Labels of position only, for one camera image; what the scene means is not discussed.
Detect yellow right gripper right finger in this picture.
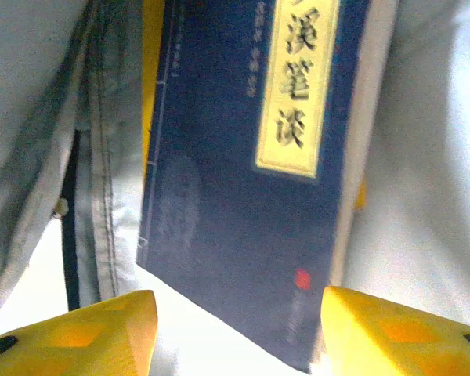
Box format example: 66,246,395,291
321,285,470,376

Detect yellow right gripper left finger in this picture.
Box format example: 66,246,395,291
0,290,158,376

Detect navy blue student backpack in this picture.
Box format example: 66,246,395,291
0,0,470,376

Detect blue book with yellow label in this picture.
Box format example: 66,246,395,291
135,0,371,375

